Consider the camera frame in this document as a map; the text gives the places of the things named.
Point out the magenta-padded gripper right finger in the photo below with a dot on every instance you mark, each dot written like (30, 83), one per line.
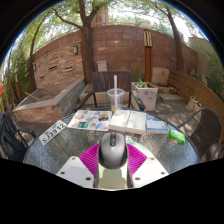
(150, 170)

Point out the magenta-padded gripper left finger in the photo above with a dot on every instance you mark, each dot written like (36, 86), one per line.
(76, 171)

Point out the grey black computer mouse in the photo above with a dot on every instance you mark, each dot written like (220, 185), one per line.
(112, 151)

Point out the green tissue packet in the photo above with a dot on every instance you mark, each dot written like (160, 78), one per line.
(176, 136)

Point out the small blue white booklet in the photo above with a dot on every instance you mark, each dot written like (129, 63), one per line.
(156, 126)

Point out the white open book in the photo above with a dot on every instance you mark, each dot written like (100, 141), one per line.
(128, 121)

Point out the colourful open magazine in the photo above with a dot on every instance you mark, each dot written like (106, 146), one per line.
(90, 120)

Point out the stone raised garden bed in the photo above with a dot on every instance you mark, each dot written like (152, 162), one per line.
(46, 111)

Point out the dark wicker chair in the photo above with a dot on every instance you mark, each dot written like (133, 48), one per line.
(206, 130)

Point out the white square planter with plant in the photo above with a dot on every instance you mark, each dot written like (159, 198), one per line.
(146, 96)

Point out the black metal chair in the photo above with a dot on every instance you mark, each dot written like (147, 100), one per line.
(11, 136)

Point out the small white plant pot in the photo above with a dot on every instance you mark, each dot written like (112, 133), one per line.
(192, 104)

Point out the clear plastic cup with straw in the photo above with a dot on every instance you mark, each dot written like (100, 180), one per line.
(115, 98)

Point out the dark wooden slatted chair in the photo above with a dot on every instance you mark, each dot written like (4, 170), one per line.
(103, 81)

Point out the curved wooden bench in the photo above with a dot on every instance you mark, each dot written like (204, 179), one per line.
(193, 86)

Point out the beige stone block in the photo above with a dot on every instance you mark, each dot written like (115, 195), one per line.
(161, 76)

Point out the large forked tree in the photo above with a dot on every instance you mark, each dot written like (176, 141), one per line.
(86, 53)

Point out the slim tree trunk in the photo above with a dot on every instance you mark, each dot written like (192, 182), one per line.
(179, 50)

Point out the grey wall utility box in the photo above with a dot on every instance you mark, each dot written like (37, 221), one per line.
(102, 66)

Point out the black wall lamp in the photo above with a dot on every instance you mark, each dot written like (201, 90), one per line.
(75, 50)
(34, 67)

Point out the wooden garden lamp post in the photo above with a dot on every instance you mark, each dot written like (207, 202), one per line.
(147, 56)

